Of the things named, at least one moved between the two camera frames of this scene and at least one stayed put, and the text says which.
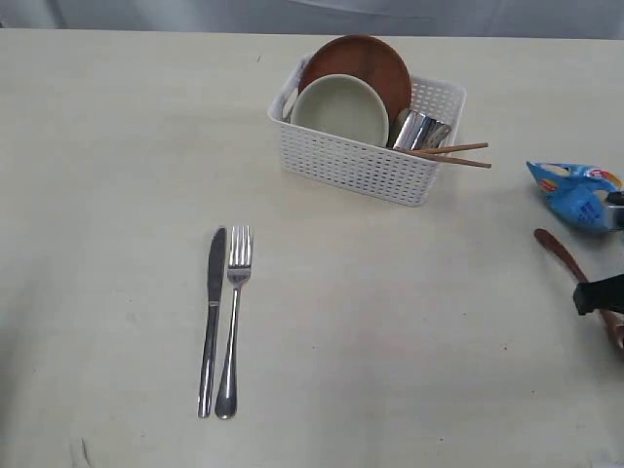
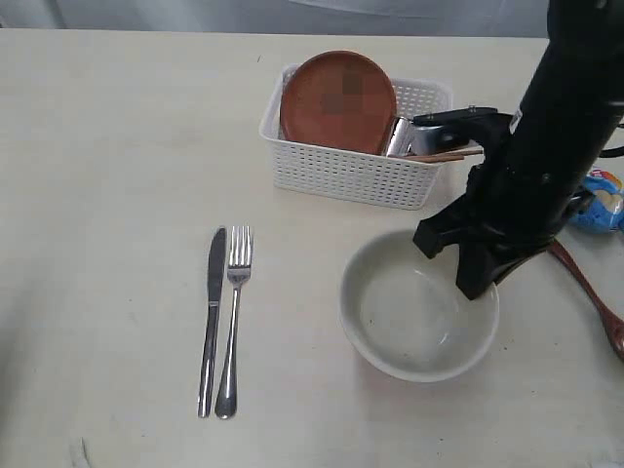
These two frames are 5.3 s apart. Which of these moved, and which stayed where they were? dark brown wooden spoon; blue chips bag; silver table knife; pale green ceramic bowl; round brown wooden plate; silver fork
Moved: round brown wooden plate; pale green ceramic bowl
Stayed: silver table knife; blue chips bag; silver fork; dark brown wooden spoon
